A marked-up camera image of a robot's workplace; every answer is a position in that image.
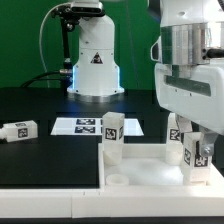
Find white sheet with tags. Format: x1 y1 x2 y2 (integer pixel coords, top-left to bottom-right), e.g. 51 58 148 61
51 117 144 136

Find white square table top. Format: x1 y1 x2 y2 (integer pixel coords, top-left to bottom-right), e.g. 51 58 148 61
97 142 224 192

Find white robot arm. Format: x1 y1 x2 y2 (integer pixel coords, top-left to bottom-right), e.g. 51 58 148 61
68 0 224 157

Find white L-shaped obstacle fence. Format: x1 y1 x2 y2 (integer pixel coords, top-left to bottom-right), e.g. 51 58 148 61
0 187 224 218

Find black cables on table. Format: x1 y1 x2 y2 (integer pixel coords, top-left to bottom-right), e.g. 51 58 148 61
20 70 73 89

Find grey cable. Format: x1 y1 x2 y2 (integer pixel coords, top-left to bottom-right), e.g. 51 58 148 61
38 2 72 89

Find black camera on stand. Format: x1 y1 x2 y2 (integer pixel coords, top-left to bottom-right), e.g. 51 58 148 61
51 0 105 87

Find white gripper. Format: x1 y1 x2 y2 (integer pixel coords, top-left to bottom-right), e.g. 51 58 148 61
154 63 224 157

